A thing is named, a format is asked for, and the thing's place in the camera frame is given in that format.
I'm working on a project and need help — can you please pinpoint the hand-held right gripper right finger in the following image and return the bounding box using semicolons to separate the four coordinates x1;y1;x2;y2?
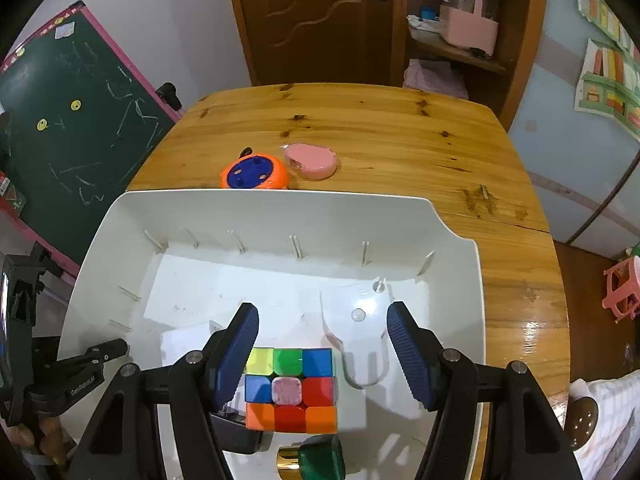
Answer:
386;301;583;480

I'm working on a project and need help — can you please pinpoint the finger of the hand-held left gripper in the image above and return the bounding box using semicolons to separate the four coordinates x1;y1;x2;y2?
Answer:
81;338;129;366

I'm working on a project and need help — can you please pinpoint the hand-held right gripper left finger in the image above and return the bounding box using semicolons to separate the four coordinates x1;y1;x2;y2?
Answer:
75;302;261;480

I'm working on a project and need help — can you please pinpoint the colourful puzzle cube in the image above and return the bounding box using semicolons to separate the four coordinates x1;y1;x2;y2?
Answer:
244;346;340;433

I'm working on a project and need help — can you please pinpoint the black charger plug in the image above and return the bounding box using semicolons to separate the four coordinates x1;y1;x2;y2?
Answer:
209;407;265;456

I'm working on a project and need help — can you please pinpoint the green bottle with gold cap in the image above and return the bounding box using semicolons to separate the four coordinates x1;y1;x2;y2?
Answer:
276;435;347;480

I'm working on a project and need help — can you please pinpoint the white plastic bin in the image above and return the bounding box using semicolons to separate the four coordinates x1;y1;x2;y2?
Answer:
56;189;487;480

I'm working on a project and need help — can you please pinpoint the orange and blue round toy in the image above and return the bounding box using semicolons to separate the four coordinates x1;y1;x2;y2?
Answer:
219;147;291;191

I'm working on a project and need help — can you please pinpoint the pink round item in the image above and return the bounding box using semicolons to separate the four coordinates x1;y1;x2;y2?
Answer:
284;142;338;181

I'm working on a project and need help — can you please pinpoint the person's left hand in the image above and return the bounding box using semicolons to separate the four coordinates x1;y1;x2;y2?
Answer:
7;410;68;468

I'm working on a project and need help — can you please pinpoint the clear plastic holder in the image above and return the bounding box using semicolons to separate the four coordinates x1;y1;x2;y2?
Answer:
319;276;392;392

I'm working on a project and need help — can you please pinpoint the dark brown round object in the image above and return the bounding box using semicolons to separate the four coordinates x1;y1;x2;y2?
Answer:
564;395;600;453

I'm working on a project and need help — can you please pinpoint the white checked cloth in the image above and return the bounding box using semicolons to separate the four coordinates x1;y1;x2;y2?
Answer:
567;370;640;480

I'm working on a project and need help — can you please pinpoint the pink plastic stool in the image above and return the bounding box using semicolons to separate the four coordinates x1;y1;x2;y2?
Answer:
602;256;640;322

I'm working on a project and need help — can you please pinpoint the black easel knob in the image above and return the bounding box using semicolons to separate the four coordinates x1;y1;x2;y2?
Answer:
156;82;182;110

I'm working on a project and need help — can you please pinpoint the pink folded cloth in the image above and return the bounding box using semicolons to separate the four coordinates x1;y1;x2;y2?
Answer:
404;59;470;101

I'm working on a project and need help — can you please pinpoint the pink basket with clear lid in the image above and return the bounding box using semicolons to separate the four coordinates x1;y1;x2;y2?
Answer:
439;0;501;56

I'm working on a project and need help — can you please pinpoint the brown wooden shelf cabinet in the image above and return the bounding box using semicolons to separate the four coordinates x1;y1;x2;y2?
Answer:
395;0;550;133

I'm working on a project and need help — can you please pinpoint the brown wooden door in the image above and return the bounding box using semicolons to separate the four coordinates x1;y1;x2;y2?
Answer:
224;0;401;86

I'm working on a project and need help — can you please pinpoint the green chalkboard with pink frame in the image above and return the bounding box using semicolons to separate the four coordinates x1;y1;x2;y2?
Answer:
0;1;183;278

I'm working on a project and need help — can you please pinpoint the wall poster with food pictures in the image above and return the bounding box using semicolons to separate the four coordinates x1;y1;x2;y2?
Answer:
572;37;640;141

